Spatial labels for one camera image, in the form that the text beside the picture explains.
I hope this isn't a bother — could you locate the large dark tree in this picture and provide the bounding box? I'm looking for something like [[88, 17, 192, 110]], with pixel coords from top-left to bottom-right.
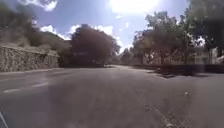
[[65, 23, 121, 67]]

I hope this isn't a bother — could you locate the grey asphalt road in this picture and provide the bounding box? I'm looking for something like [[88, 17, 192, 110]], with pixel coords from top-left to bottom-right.
[[0, 64, 224, 128]]

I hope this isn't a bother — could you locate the row of trees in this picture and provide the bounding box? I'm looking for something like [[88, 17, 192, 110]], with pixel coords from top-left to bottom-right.
[[120, 0, 224, 66]]

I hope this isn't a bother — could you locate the grassy slope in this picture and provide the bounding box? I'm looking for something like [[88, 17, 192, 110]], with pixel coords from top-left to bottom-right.
[[0, 3, 72, 54]]

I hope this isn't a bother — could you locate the low dark roadside wall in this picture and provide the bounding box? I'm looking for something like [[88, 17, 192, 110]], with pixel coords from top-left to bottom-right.
[[131, 63, 224, 75]]

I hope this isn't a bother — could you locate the stone retaining wall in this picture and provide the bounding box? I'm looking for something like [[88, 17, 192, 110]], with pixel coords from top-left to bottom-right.
[[0, 45, 60, 73]]

